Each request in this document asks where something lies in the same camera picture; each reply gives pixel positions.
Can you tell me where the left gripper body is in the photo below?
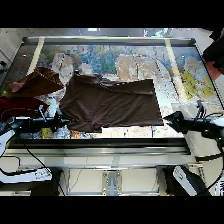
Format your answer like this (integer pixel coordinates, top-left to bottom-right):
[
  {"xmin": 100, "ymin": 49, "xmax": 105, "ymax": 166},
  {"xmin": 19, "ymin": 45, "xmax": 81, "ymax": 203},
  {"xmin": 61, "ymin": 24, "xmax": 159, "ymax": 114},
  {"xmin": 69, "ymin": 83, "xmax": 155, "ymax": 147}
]
[{"xmin": 49, "ymin": 114, "xmax": 70, "ymax": 133}]

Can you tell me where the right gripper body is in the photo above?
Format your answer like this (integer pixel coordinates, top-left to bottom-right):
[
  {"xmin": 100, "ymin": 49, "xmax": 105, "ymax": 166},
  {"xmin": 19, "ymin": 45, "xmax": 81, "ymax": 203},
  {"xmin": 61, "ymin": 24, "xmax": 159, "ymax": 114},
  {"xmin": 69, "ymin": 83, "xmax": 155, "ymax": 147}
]
[{"xmin": 163, "ymin": 111, "xmax": 190, "ymax": 135}]

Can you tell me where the dark brown T-shirt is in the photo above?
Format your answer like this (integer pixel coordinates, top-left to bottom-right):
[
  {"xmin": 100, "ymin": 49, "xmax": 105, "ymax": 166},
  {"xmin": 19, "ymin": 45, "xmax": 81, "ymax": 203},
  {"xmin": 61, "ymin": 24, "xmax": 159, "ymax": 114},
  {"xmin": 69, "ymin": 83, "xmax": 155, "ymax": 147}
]
[{"xmin": 58, "ymin": 71, "xmax": 165, "ymax": 134}]

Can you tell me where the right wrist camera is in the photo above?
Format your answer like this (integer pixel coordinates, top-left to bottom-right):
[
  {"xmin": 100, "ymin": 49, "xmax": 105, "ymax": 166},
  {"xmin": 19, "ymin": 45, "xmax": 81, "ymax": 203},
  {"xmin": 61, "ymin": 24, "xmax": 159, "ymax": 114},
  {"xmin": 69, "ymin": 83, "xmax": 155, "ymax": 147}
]
[{"xmin": 195, "ymin": 99, "xmax": 206, "ymax": 118}]

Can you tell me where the black cable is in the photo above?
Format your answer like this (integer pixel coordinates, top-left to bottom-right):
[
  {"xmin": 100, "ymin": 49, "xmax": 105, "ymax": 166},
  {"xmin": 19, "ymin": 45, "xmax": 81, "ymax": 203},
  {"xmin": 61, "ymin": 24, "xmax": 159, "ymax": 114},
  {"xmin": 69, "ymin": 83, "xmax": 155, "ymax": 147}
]
[{"xmin": 15, "ymin": 132, "xmax": 66, "ymax": 197}]

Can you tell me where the silver frame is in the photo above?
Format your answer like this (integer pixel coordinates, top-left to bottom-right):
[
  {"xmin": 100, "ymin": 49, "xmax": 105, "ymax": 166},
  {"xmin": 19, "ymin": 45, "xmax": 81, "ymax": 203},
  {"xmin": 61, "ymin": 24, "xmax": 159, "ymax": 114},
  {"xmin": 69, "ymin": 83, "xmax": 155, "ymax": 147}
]
[{"xmin": 6, "ymin": 35, "xmax": 208, "ymax": 197}]

